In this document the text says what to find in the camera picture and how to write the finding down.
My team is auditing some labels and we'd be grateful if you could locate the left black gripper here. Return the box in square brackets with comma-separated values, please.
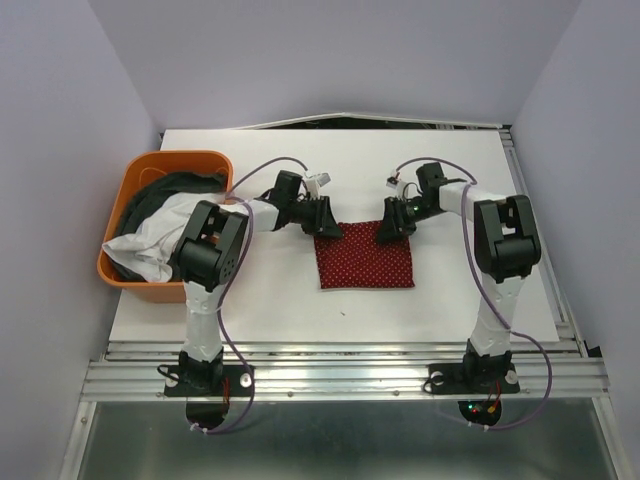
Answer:
[288, 195, 343, 238]

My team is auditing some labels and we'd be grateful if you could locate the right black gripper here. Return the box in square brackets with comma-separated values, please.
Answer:
[373, 194, 441, 241]

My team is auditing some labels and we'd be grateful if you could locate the red polka dot skirt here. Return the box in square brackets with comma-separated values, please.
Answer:
[314, 221, 415, 290]

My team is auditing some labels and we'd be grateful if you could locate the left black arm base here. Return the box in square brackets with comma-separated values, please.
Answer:
[157, 364, 253, 398]

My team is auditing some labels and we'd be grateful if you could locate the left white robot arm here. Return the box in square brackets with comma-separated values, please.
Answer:
[172, 170, 343, 394]

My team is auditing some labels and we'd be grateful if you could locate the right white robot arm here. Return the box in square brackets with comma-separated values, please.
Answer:
[376, 157, 542, 390]

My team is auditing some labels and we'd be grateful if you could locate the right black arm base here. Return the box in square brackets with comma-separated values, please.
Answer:
[422, 353, 520, 396]

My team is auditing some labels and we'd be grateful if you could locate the white skirt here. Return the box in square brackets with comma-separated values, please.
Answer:
[102, 192, 224, 283]

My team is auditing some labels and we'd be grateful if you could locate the dark grey dotted skirt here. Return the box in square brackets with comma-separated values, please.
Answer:
[114, 170, 236, 281]

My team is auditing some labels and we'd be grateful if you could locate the orange plastic bin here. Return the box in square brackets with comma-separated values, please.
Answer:
[97, 150, 234, 303]

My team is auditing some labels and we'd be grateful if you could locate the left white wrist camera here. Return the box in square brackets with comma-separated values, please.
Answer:
[303, 172, 331, 199]

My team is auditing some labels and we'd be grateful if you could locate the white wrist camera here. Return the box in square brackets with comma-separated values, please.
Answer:
[385, 170, 407, 193]
[303, 172, 331, 199]

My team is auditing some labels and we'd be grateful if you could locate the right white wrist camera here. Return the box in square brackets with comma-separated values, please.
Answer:
[385, 170, 407, 193]

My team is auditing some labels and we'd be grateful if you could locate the aluminium mounting rail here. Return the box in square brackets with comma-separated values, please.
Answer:
[81, 340, 610, 402]

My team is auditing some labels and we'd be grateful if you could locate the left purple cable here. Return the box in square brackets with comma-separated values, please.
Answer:
[189, 157, 314, 435]

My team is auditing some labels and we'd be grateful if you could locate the purple cable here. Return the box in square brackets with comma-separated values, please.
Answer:
[389, 157, 555, 434]
[189, 157, 314, 435]

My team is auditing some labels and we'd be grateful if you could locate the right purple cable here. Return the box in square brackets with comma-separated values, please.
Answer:
[389, 157, 555, 434]

